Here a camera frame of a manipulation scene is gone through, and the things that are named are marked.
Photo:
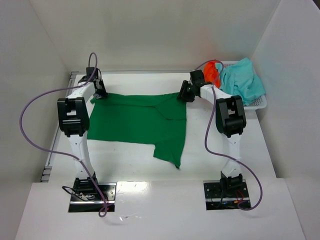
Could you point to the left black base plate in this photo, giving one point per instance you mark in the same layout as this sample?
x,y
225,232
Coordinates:
x,y
81,202

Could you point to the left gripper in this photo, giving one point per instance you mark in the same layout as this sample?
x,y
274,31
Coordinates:
x,y
100,90

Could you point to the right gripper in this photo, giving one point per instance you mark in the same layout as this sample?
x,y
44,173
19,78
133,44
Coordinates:
x,y
184,91

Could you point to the teal t shirt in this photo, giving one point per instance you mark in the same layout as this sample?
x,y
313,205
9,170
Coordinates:
x,y
240,82

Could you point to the green t shirt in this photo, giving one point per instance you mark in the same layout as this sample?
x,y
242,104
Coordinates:
x,y
159,120

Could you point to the orange t shirt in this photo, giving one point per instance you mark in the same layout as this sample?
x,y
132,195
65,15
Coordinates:
x,y
211,73

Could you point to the white plastic basket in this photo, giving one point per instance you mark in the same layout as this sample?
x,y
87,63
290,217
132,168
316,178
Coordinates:
x,y
257,106

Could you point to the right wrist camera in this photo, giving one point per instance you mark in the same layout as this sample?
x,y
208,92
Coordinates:
x,y
197,77

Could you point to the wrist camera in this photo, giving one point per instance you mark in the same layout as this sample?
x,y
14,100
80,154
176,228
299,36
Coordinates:
x,y
90,71
197,77

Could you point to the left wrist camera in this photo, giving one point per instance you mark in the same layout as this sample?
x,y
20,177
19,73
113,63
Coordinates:
x,y
90,71

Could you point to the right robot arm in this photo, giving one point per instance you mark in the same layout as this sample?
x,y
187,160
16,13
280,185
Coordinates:
x,y
230,121

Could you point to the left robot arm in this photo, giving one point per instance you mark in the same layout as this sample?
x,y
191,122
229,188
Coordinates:
x,y
74,122

